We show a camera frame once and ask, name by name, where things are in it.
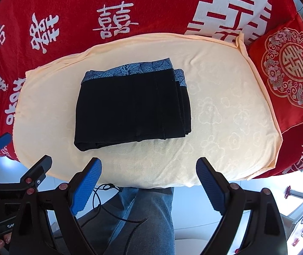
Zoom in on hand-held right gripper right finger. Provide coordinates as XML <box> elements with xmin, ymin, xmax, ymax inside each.
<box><xmin>195</xmin><ymin>157</ymin><xmax>287</xmax><ymax>255</ymax></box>

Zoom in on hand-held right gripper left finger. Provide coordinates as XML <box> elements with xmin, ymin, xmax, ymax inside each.
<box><xmin>8</xmin><ymin>157</ymin><xmax>103</xmax><ymax>255</ymax></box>

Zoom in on black pants with blue waistband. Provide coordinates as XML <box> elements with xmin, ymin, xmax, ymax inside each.
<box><xmin>74</xmin><ymin>58</ymin><xmax>192</xmax><ymax>151</ymax></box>

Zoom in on person's left hand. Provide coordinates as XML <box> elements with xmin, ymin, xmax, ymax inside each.
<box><xmin>0</xmin><ymin>232</ymin><xmax>13</xmax><ymax>249</ymax></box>

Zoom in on peach towel blanket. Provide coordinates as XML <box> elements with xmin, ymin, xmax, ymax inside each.
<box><xmin>12</xmin><ymin>32</ymin><xmax>283</xmax><ymax>189</ymax></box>

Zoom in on person's leg in jeans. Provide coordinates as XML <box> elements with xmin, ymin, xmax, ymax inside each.
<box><xmin>79</xmin><ymin>186</ymin><xmax>176</xmax><ymax>255</ymax></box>

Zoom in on red embroidered cushion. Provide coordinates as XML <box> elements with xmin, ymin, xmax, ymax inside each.
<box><xmin>247</xmin><ymin>13</ymin><xmax>303</xmax><ymax>133</ymax></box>

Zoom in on red printed blanket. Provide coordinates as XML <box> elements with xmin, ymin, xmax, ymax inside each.
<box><xmin>0</xmin><ymin>0</ymin><xmax>303</xmax><ymax>181</ymax></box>

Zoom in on black cable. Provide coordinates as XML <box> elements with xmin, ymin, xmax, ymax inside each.
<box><xmin>53</xmin><ymin>183</ymin><xmax>153</xmax><ymax>255</ymax></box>

